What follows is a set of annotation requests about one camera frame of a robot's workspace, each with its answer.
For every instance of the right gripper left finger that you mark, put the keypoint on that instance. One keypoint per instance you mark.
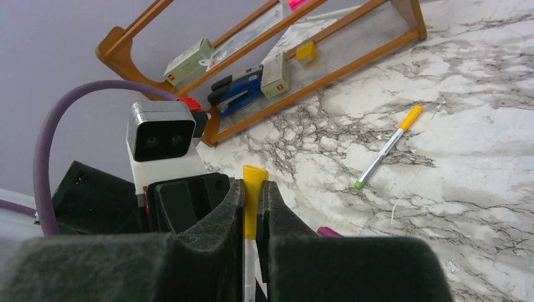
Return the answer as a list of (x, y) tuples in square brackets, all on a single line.
[(204, 263)]

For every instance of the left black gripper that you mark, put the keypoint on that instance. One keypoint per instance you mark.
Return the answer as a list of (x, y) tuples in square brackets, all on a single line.
[(89, 202)]

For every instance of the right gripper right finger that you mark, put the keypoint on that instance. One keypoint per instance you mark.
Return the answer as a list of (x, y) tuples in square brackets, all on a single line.
[(298, 264)]

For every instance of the purple pen cap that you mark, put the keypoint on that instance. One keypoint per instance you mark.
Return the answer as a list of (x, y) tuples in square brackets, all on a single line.
[(325, 231)]

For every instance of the yellow pen cap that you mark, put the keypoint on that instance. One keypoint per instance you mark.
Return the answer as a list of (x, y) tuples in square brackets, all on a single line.
[(253, 178)]

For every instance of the white pen yellow end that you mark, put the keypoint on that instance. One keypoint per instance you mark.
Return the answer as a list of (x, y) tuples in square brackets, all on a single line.
[(252, 287)]

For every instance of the green white box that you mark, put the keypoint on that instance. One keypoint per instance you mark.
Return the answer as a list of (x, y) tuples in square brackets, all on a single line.
[(276, 75), (196, 57)]

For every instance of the wooden rack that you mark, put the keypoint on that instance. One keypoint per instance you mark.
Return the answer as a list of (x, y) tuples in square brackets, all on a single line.
[(365, 34)]

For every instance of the small yellow block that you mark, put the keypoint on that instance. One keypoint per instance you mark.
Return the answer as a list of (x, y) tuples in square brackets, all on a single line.
[(306, 52)]

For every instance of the pink tool on rack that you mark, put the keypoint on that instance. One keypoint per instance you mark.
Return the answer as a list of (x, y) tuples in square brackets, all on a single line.
[(295, 4)]

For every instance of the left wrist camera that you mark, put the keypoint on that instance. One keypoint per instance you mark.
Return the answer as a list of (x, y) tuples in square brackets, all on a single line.
[(159, 139)]

